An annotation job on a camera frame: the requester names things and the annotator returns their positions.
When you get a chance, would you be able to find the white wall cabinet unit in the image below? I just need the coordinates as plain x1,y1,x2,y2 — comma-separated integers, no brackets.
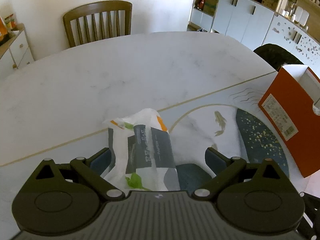
189,0,319,67

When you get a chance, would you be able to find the white tissue paper pack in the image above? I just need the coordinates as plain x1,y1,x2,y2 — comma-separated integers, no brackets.
102,108,180,194

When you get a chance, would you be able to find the red cardboard box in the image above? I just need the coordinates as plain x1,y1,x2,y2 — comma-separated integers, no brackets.
258,64,319,178

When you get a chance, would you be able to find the black office chair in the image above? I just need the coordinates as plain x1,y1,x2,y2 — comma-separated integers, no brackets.
253,43,303,72

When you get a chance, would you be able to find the orange snack bag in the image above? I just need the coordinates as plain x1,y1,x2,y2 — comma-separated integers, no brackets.
0,18,8,42

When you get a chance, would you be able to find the white side cabinet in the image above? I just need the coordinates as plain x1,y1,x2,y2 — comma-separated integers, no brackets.
0,23,34,81

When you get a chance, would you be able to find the wooden dining chair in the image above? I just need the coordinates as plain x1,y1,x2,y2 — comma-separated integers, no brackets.
62,0,132,48

